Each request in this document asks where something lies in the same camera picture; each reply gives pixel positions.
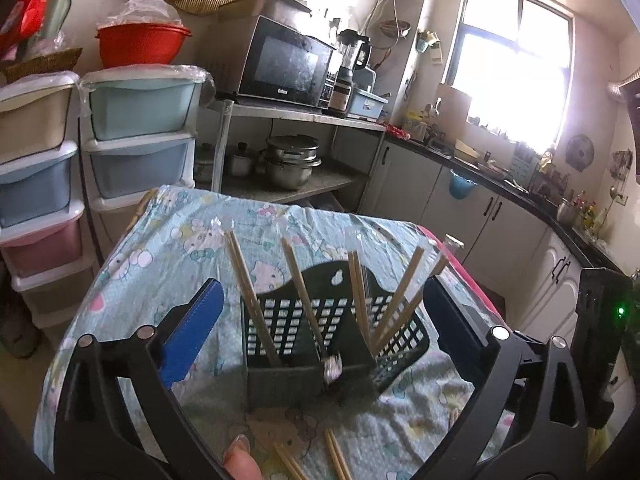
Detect black trash bin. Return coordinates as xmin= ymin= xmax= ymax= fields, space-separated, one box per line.
xmin=0 ymin=280 xmax=41 ymax=360

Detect drawer tower with green drawer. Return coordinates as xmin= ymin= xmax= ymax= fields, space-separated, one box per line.
xmin=79 ymin=65 xmax=208 ymax=256

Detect steel pot on counter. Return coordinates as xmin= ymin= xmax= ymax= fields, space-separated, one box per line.
xmin=556 ymin=197 xmax=581 ymax=223

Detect red plastic basin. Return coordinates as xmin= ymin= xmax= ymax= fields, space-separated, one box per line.
xmin=95 ymin=22 xmax=193 ymax=68

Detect bunch of wooden chopsticks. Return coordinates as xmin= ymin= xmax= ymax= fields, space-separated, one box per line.
xmin=226 ymin=230 xmax=451 ymax=368

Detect pale blue storage box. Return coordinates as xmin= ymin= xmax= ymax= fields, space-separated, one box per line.
xmin=345 ymin=87 xmax=390 ymax=121

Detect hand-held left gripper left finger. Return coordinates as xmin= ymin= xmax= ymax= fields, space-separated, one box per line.
xmin=52 ymin=278 xmax=233 ymax=480

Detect blue hanging bin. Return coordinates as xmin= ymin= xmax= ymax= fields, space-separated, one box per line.
xmin=448 ymin=170 xmax=476 ymax=201

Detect row of condiment bottles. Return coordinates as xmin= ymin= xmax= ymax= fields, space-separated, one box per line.
xmin=570 ymin=190 xmax=608 ymax=233

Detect wicker tray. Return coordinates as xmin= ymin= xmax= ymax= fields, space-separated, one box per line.
xmin=0 ymin=47 xmax=83 ymax=83

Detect range hood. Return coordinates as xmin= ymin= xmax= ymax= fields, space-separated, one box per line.
xmin=607 ymin=72 xmax=640 ymax=186

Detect metal kitchen shelf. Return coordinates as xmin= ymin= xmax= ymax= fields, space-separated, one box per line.
xmin=207 ymin=97 xmax=388 ymax=211

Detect kitchen counter cabinets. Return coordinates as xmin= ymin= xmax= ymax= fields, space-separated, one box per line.
xmin=357 ymin=132 xmax=640 ymax=411

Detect wooden chopstick pair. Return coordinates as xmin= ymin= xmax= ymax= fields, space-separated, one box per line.
xmin=324 ymin=427 xmax=353 ymax=480
xmin=274 ymin=442 xmax=311 ymax=480

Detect teal countertop rack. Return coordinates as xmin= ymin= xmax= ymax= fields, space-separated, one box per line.
xmin=511 ymin=141 xmax=541 ymax=173

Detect small steel pot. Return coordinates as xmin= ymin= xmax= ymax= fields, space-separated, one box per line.
xmin=227 ymin=142 xmax=253 ymax=177

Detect red snack bag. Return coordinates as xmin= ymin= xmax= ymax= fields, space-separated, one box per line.
xmin=0 ymin=0 xmax=63 ymax=56

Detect black microwave oven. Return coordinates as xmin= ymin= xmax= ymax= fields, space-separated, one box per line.
xmin=237 ymin=15 xmax=336 ymax=111

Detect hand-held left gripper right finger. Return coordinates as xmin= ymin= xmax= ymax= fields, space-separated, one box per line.
xmin=410 ymin=276 xmax=590 ymax=480

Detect pale hanging bag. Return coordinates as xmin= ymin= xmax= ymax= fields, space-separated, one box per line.
xmin=30 ymin=0 xmax=67 ymax=56

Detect person's left hand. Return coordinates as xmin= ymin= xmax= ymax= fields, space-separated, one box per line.
xmin=222 ymin=434 xmax=263 ymax=480

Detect large steel pot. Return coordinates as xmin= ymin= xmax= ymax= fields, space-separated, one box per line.
xmin=264 ymin=134 xmax=323 ymax=191

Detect drawer tower with pink drawer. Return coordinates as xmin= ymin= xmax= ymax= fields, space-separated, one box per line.
xmin=0 ymin=71 xmax=96 ymax=333

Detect black blender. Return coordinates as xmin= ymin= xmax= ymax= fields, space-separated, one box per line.
xmin=327 ymin=29 xmax=372 ymax=113

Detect clear plastic bag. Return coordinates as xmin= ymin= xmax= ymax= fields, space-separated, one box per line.
xmin=97 ymin=0 xmax=183 ymax=28

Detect green perforated utensil holder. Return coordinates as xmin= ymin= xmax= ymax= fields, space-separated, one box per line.
xmin=240 ymin=265 xmax=432 ymax=411

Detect small grey fan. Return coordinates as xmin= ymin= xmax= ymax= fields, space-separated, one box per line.
xmin=565 ymin=133 xmax=596 ymax=172

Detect window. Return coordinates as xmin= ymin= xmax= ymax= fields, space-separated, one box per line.
xmin=440 ymin=0 xmax=576 ymax=146

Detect white cutting board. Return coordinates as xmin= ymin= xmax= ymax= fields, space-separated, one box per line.
xmin=434 ymin=82 xmax=472 ymax=121

